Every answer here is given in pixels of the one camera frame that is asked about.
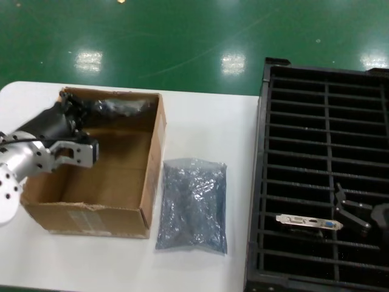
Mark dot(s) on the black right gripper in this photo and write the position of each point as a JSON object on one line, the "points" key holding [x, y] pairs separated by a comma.
{"points": [[381, 216]]}

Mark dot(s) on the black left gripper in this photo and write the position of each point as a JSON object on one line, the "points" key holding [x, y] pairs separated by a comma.
{"points": [[48, 121]]}

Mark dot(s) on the grey translucent antistatic bag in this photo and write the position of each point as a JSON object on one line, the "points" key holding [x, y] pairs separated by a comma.
{"points": [[127, 106]]}

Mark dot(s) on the open brown cardboard box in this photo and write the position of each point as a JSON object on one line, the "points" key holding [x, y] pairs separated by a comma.
{"points": [[121, 146]]}

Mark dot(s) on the black slotted plastic container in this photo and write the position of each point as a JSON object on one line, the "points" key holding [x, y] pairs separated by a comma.
{"points": [[262, 137]]}

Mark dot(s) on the crumpled bluish antistatic bag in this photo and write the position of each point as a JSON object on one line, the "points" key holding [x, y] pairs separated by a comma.
{"points": [[191, 207]]}

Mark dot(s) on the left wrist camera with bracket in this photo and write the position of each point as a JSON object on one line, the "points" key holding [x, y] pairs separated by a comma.
{"points": [[85, 152]]}

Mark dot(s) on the graphics card with metal bracket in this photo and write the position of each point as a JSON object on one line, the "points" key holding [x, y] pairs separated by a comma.
{"points": [[304, 220]]}

